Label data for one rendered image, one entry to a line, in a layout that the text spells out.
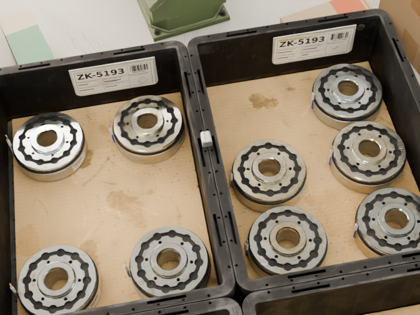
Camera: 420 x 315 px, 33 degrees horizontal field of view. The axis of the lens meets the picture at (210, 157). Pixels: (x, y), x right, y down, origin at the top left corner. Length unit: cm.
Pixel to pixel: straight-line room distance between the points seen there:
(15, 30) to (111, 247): 52
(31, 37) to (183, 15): 28
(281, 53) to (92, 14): 47
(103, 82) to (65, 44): 33
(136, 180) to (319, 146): 27
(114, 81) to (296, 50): 28
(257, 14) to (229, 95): 33
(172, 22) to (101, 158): 38
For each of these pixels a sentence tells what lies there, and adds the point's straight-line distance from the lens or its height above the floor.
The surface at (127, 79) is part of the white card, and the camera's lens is 107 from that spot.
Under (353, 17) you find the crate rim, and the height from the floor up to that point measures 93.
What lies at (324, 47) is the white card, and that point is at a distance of 110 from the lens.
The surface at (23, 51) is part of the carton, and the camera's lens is 131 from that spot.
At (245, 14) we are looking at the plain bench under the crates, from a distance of 140.
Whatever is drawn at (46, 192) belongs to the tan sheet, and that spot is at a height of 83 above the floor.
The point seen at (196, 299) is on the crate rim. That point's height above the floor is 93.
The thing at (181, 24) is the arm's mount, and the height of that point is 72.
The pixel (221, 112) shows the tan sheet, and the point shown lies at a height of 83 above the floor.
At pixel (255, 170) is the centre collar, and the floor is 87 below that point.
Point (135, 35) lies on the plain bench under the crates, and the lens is 137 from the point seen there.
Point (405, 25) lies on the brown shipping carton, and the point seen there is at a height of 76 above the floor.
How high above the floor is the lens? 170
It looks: 57 degrees down
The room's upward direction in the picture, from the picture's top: 4 degrees counter-clockwise
